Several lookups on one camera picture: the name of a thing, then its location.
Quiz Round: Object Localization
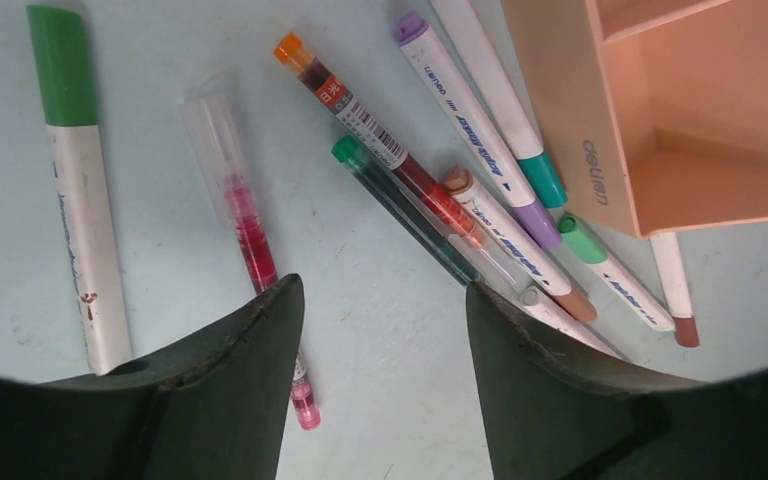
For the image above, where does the green cap marker upper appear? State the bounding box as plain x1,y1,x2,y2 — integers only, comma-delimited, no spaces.
556,213,676,332

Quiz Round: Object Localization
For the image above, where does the green cap marker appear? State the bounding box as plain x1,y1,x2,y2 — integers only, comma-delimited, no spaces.
26,5,133,375
556,213,676,332

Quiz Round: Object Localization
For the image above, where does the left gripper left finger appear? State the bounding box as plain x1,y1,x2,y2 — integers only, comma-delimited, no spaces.
0,274,305,479

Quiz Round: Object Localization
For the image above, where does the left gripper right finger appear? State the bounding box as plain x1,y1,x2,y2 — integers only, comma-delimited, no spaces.
465,283,768,479

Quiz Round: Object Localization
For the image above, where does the red marker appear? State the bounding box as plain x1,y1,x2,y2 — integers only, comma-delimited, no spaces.
274,32,520,286

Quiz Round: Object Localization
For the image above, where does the teal cap marker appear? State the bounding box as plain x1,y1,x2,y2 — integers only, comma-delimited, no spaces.
431,0,568,209

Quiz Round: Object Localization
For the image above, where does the red pen lower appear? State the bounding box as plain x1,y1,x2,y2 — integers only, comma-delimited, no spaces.
177,92,322,432

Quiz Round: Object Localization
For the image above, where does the orange plastic file organizer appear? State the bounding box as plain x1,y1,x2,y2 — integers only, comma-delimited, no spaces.
503,0,768,238

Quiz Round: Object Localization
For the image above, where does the dark green pen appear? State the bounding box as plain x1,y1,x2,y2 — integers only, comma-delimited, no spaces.
331,135,481,286

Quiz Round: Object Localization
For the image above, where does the white marker right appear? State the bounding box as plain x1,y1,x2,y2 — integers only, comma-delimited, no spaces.
520,286,622,360

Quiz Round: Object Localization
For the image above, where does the green cap marker lower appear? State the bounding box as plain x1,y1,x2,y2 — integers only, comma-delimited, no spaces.
26,5,133,375

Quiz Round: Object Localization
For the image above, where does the brown cap marker in cluster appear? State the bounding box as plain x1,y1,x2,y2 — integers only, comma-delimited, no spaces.
442,166,597,323

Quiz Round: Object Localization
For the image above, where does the purple cap marker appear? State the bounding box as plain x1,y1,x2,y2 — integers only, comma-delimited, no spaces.
394,11,562,250

